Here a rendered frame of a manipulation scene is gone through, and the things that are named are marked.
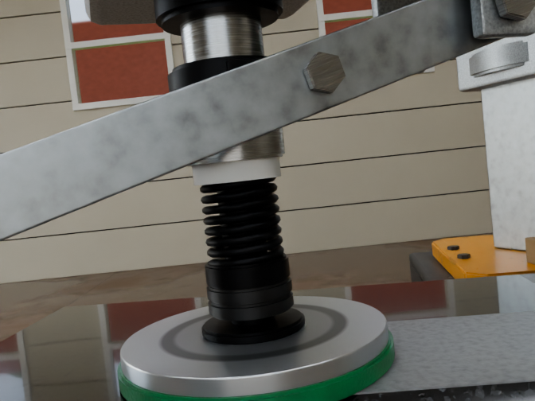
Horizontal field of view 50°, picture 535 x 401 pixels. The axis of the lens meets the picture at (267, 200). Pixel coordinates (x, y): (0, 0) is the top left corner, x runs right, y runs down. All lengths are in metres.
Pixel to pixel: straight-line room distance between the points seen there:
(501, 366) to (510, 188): 0.97
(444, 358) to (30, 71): 6.89
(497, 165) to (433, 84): 5.48
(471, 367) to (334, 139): 6.21
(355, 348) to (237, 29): 0.24
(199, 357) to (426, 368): 0.16
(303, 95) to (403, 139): 6.33
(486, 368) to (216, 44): 0.30
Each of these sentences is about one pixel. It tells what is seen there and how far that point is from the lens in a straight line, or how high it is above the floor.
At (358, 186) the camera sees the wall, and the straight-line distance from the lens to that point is 6.64.
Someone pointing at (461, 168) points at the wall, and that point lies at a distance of 6.90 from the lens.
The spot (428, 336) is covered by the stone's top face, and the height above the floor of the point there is 0.87.
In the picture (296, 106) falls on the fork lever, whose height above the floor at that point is 1.07.
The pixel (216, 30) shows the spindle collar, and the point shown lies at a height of 1.13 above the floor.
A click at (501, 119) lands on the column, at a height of 1.07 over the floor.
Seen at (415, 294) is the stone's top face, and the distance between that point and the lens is 0.66.
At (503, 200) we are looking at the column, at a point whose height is 0.89.
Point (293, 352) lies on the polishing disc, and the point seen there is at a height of 0.90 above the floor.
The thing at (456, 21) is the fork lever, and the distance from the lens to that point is 0.49.
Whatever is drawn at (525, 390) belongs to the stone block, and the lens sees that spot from 0.43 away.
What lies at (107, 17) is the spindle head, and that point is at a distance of 0.54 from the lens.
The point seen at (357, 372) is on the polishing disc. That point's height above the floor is 0.88.
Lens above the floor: 1.03
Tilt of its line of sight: 3 degrees down
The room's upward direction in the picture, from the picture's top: 6 degrees counter-clockwise
